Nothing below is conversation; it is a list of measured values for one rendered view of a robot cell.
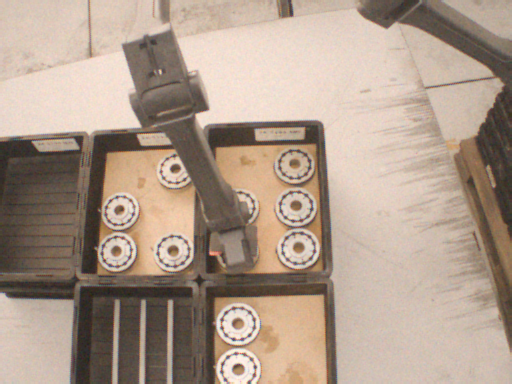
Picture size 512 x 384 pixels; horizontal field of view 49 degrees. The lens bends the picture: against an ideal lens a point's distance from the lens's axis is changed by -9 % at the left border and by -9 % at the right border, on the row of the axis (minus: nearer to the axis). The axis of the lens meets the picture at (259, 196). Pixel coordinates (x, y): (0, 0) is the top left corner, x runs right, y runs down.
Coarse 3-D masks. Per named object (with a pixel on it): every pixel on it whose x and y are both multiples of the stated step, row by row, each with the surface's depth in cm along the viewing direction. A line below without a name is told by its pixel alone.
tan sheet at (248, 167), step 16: (224, 160) 157; (240, 160) 157; (256, 160) 156; (272, 160) 156; (224, 176) 155; (240, 176) 155; (256, 176) 155; (272, 176) 155; (256, 192) 153; (272, 192) 153; (272, 208) 151; (256, 224) 150; (272, 224) 150; (320, 224) 149; (272, 240) 148; (320, 240) 147; (272, 256) 146; (320, 256) 146; (224, 272) 145; (256, 272) 145; (272, 272) 145
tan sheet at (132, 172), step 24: (120, 168) 157; (144, 168) 157; (120, 192) 155; (144, 192) 154; (168, 192) 154; (192, 192) 154; (144, 216) 152; (168, 216) 152; (192, 216) 151; (144, 240) 149; (192, 240) 149; (144, 264) 147
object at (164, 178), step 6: (168, 156) 155; (174, 156) 155; (162, 162) 154; (168, 162) 154; (162, 168) 153; (162, 174) 153; (186, 174) 152; (162, 180) 152; (168, 180) 152; (174, 180) 152; (180, 180) 152; (186, 180) 152; (168, 186) 151; (174, 186) 151; (180, 186) 151
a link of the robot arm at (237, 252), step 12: (240, 204) 119; (228, 228) 122; (240, 228) 122; (228, 240) 122; (240, 240) 121; (228, 252) 121; (240, 252) 120; (228, 264) 121; (240, 264) 120; (252, 264) 123
